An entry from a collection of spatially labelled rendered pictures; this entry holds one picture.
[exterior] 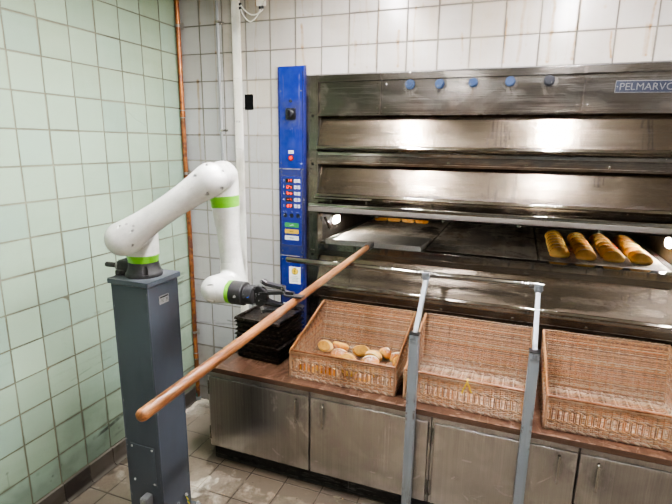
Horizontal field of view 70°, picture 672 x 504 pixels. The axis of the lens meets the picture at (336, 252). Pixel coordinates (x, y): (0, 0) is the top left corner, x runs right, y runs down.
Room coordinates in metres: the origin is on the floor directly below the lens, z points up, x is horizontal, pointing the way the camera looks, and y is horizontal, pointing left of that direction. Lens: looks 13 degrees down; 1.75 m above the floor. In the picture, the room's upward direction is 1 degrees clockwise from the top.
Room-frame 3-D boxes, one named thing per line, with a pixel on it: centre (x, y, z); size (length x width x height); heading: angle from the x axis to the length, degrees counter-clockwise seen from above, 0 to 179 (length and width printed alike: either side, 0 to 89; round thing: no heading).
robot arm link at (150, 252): (1.92, 0.80, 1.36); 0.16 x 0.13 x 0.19; 179
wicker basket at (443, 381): (2.17, -0.66, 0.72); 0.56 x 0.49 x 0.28; 69
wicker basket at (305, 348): (2.38, -0.11, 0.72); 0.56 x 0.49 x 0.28; 70
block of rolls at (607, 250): (2.63, -1.44, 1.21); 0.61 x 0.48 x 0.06; 159
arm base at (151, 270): (1.95, 0.85, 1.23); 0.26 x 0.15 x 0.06; 70
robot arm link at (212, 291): (1.81, 0.46, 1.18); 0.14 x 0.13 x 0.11; 69
